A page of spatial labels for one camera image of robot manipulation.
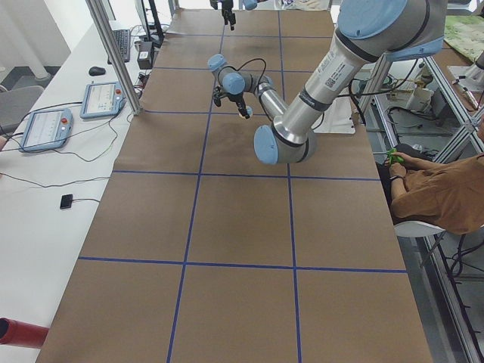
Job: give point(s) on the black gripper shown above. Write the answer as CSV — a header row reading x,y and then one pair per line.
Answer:
x,y
227,7
237,100

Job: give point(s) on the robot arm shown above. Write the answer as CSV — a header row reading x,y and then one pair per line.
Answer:
x,y
248,4
365,32

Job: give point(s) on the black power adapter box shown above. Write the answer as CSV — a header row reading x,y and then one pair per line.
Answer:
x,y
145,56

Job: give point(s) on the black keyboard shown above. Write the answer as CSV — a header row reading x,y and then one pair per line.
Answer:
x,y
123,42

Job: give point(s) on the far teach pendant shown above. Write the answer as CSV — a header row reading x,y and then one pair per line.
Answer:
x,y
101,100

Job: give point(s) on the teach pendant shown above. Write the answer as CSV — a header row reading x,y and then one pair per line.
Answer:
x,y
101,100
46,130

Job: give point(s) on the black computer mouse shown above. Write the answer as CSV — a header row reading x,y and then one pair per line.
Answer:
x,y
96,71

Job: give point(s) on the brown paper table mat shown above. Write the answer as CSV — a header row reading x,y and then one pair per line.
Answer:
x,y
200,253

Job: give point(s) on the green handheld controller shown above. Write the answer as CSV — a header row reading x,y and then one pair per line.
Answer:
x,y
393,158

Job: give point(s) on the small black square device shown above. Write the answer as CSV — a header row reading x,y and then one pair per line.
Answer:
x,y
66,201

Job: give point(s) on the near teach pendant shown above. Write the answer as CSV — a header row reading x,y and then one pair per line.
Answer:
x,y
46,130

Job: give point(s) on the white chair seat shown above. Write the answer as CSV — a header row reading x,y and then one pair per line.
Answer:
x,y
416,229

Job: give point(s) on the seated person brown shirt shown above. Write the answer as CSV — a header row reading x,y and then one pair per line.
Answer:
x,y
447,195

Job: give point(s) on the red cylinder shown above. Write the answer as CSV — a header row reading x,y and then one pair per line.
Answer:
x,y
22,334

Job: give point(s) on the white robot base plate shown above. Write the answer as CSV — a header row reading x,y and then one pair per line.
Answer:
x,y
337,121

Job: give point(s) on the aluminium frame post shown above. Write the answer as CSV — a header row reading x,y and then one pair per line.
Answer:
x,y
102,24

